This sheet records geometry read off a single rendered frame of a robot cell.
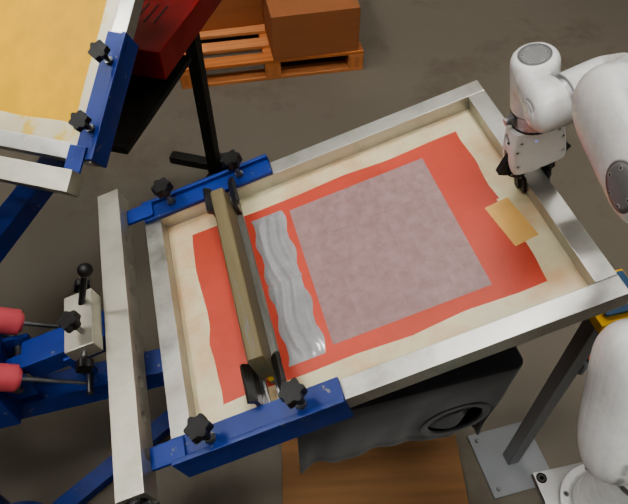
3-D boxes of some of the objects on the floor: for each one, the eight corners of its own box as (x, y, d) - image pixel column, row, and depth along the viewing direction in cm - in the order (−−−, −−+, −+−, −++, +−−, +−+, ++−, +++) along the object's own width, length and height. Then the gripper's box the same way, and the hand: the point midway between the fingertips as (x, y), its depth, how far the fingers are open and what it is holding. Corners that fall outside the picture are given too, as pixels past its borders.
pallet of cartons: (337, 4, 399) (338, -56, 370) (366, 69, 353) (370, 7, 324) (174, 23, 386) (162, -37, 357) (183, 93, 340) (170, 30, 311)
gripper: (570, 81, 105) (564, 154, 120) (477, 118, 106) (482, 186, 121) (593, 107, 101) (584, 180, 115) (496, 146, 102) (499, 213, 116)
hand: (532, 176), depth 116 cm, fingers closed on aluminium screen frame, 4 cm apart
